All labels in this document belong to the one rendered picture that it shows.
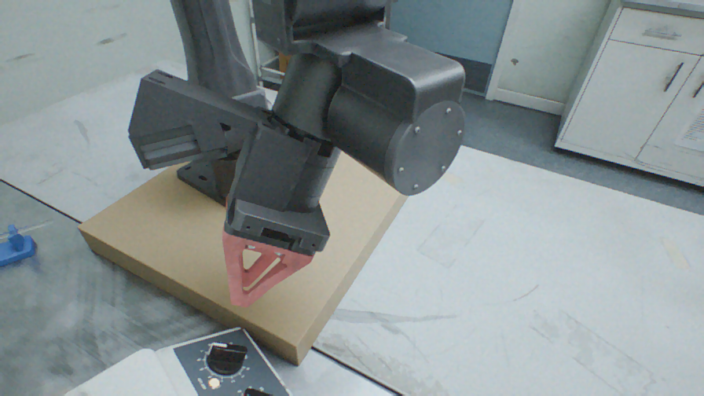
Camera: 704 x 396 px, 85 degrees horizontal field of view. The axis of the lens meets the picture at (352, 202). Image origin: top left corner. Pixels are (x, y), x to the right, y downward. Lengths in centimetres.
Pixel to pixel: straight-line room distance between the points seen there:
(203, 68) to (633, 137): 240
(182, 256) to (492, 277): 38
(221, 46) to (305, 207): 22
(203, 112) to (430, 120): 14
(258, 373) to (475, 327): 25
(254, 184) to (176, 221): 29
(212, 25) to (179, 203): 24
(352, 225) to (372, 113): 30
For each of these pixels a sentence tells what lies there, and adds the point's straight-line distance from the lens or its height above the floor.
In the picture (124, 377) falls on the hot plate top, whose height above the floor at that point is 99.
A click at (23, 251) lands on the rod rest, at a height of 91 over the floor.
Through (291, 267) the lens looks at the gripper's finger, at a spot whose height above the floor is 107.
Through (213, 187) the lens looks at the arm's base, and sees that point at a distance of 56.
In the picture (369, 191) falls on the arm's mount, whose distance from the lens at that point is 55.
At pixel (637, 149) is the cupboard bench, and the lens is 265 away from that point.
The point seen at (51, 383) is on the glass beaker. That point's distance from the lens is 30.
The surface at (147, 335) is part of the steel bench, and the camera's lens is 50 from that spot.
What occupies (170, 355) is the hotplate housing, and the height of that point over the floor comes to 97.
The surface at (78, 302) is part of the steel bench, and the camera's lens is 56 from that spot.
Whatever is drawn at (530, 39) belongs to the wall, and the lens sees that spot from 302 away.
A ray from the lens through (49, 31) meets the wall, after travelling 192.
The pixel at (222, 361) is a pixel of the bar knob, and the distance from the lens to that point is 39.
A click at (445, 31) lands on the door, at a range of 310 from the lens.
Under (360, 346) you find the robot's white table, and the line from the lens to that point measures 45.
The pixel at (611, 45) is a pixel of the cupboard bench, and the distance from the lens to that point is 242.
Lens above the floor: 129
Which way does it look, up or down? 42 degrees down
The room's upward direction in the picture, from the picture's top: 3 degrees clockwise
